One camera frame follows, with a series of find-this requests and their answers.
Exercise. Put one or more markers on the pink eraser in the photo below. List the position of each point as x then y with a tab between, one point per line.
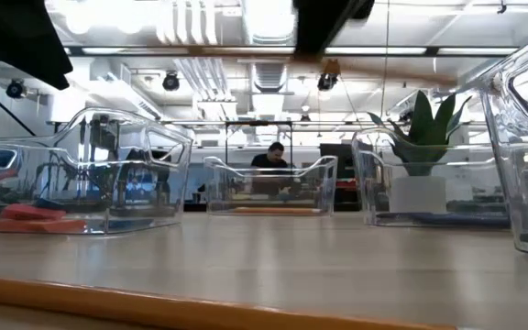
39	225
30	212

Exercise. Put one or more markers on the black ceiling spotlight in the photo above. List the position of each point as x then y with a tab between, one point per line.
15	88
327	80
171	81

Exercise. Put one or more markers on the black ceiling beam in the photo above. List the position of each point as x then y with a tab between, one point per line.
383	51

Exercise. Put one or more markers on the person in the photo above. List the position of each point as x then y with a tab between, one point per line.
269	160

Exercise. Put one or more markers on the snake plant in white pot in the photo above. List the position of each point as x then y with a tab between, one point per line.
424	133

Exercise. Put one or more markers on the small clear plastic bin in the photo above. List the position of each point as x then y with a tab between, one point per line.
268	192

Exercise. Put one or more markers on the blue crayon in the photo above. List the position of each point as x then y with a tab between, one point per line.
465	221

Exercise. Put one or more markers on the silver ventilation duct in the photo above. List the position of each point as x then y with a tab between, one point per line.
268	78

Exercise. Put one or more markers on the distant black frame rig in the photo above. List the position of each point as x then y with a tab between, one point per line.
259	123

